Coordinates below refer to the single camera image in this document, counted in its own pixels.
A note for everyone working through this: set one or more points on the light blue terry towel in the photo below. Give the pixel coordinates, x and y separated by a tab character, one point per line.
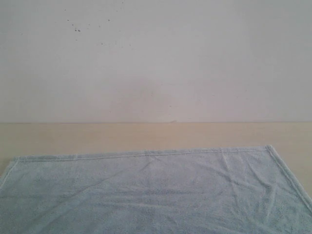
199	191

